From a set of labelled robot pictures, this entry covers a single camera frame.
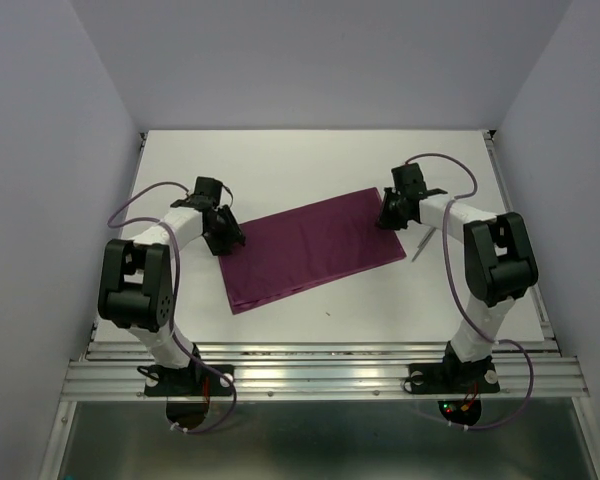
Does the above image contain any silver metal utensil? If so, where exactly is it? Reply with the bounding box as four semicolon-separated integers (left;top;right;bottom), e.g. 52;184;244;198
411;241;430;262

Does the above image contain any purple cloth napkin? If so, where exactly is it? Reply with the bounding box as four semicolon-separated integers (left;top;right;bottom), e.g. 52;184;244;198
219;188;406;315

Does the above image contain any silver metal spoon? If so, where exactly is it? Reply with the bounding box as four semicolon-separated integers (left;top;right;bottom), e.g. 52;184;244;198
418;228;436;248

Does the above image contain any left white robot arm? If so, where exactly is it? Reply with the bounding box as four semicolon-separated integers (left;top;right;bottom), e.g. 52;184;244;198
97;177;246;394

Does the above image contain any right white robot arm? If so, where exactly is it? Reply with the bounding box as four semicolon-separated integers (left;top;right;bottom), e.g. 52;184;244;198
376;154;539;390

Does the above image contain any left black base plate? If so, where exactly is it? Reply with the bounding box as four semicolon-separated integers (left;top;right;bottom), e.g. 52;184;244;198
137;364;232;397

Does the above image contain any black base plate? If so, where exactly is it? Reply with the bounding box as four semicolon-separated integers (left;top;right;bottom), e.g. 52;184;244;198
408;361;500;396
137;364;232;397

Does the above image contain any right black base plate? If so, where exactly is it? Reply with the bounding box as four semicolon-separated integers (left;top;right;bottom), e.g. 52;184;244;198
408;361;500;396

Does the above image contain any aluminium rail frame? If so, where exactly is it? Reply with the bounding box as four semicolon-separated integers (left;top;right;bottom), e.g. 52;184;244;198
41;130;600;479

